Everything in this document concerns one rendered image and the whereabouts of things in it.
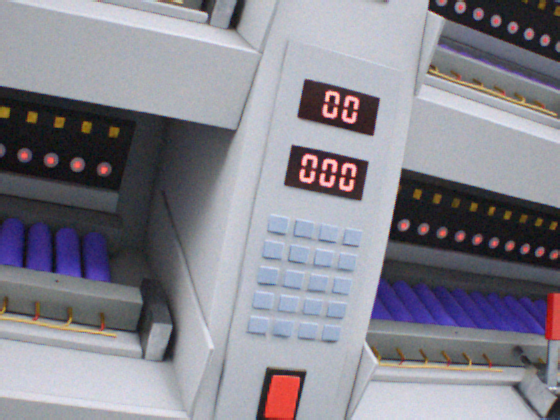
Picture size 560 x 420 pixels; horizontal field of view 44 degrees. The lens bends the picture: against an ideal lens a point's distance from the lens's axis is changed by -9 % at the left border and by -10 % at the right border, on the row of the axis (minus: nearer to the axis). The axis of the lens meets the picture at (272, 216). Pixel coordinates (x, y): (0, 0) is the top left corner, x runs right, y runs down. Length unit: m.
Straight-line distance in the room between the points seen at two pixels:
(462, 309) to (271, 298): 0.25
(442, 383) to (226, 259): 0.21
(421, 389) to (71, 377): 0.24
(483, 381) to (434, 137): 0.20
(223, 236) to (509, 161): 0.20
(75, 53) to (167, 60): 0.05
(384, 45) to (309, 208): 0.10
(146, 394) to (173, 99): 0.16
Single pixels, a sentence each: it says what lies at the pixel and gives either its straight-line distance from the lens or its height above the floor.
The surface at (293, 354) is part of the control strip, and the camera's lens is 0.41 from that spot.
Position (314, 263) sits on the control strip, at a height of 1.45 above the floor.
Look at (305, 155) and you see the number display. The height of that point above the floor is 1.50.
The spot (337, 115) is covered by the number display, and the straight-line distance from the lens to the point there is 0.40.
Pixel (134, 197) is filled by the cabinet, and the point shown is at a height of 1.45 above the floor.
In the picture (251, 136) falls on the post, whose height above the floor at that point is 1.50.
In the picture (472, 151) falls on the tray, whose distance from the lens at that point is 0.46.
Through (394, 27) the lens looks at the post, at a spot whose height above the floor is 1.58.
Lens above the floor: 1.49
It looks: 3 degrees down
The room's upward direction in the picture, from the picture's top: 11 degrees clockwise
